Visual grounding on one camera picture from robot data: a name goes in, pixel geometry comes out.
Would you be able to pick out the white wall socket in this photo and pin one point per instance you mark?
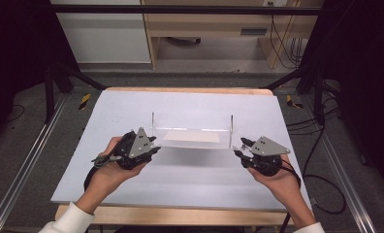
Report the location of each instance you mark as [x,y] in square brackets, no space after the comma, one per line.
[274,2]

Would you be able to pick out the person's left hand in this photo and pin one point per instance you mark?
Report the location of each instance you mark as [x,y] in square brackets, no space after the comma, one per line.
[115,176]

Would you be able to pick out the white card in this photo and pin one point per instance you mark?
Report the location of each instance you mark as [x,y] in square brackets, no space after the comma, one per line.
[191,137]

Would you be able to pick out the black metal stand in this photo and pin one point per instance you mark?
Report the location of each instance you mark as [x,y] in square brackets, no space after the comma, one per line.
[49,93]
[319,97]

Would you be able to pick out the light wooden desk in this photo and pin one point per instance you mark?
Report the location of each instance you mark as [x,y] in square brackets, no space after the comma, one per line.
[212,24]

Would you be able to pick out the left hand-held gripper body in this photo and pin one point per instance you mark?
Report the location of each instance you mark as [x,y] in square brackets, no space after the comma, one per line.
[135,149]

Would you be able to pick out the yellow black tape strip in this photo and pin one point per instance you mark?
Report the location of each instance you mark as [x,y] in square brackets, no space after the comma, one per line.
[292,102]
[84,101]

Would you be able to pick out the person's right hand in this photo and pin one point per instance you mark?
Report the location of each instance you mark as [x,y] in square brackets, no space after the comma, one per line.
[282,184]

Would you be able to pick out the white cabinet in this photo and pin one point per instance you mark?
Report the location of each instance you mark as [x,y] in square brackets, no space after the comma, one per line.
[106,39]

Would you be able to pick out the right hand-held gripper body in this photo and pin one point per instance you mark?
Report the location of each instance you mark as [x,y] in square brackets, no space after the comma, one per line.
[266,161]

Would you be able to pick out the black curtain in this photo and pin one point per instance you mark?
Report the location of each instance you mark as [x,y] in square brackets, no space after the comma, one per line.
[15,48]
[364,81]

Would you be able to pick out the aluminium rail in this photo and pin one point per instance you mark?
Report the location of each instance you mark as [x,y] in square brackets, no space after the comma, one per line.
[345,178]
[22,165]

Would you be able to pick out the black horizontal bar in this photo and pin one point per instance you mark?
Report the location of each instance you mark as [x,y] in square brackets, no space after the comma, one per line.
[180,9]

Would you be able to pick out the pale grey table mat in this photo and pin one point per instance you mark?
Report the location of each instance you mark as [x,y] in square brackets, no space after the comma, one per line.
[186,181]

